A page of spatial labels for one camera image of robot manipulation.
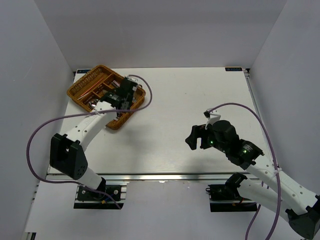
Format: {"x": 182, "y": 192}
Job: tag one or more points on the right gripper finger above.
{"x": 198, "y": 131}
{"x": 192, "y": 141}

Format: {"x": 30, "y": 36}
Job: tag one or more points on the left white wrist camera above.
{"x": 132, "y": 79}

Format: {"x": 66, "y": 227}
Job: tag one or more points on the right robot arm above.
{"x": 299, "y": 206}

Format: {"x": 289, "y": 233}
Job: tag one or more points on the red chopstick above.
{"x": 103, "y": 78}
{"x": 92, "y": 87}

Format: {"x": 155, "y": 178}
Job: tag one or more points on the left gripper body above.
{"x": 131, "y": 98}

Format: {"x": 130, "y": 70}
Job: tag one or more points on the pink-handled spoon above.
{"x": 93, "y": 103}

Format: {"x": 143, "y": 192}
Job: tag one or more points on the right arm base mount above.
{"x": 225, "y": 198}

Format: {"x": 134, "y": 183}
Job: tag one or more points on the brown wicker cutlery tray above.
{"x": 89, "y": 78}

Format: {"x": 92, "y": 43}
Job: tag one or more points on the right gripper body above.
{"x": 208, "y": 141}

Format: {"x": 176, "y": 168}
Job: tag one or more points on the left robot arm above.
{"x": 67, "y": 151}

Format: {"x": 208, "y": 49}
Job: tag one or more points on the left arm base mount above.
{"x": 113, "y": 198}

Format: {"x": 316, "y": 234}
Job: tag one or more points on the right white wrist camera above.
{"x": 212, "y": 117}

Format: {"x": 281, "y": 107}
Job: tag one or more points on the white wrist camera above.
{"x": 132, "y": 79}
{"x": 212, "y": 117}

